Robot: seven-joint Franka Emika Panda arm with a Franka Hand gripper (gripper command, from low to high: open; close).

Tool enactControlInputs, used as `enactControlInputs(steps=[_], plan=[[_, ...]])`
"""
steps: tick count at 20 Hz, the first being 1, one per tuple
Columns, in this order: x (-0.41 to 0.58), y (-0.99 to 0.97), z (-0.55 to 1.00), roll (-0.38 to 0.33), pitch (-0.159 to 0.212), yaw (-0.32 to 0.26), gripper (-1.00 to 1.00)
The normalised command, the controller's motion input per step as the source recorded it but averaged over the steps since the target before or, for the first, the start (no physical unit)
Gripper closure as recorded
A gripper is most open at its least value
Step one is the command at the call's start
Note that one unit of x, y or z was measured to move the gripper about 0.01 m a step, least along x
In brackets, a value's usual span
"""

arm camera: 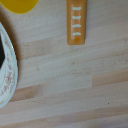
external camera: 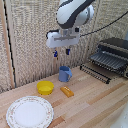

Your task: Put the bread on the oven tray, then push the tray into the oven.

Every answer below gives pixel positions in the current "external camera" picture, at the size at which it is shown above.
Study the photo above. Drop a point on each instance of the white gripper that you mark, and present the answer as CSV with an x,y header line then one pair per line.
x,y
63,39

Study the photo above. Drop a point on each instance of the white black Franka robot arm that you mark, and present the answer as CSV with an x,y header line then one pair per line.
x,y
71,13

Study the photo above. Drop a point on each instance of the metal ribbed oven tray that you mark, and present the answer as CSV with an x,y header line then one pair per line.
x,y
107,60

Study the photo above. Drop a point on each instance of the black toaster oven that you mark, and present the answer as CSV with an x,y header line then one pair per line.
x,y
115,46

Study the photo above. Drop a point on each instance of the blue mug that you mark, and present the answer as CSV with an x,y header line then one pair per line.
x,y
64,74

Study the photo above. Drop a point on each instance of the beige woven folding screen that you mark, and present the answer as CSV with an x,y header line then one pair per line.
x,y
33,40

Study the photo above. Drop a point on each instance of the yellow bowl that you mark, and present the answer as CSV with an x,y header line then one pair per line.
x,y
45,87

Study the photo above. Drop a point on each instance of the white floral-rimmed plate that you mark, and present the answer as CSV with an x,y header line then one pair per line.
x,y
30,112

